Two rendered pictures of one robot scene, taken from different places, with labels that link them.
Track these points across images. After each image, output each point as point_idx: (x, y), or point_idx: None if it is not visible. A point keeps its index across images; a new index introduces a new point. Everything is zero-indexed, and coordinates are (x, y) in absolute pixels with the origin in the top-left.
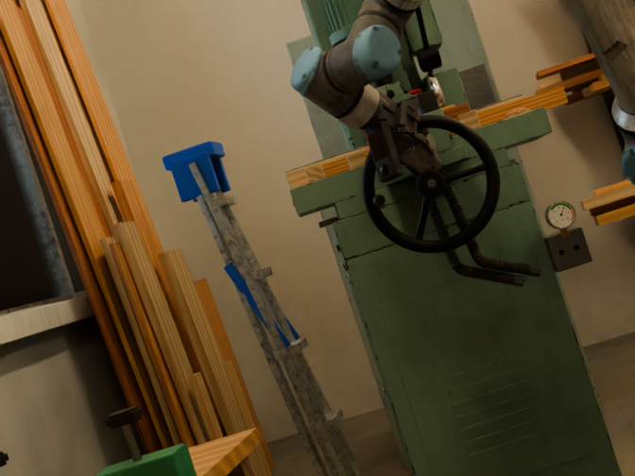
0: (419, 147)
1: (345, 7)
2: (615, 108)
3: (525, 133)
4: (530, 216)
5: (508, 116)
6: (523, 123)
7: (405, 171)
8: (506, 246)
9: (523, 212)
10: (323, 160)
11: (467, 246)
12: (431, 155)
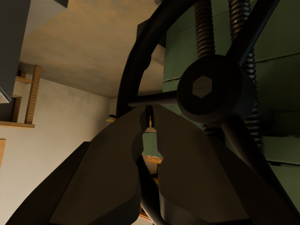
0: (71, 212)
1: None
2: None
3: (147, 137)
4: (167, 66)
5: (160, 158)
6: (146, 146)
7: (276, 147)
8: (194, 40)
9: (171, 71)
10: None
11: (209, 1)
12: (92, 144)
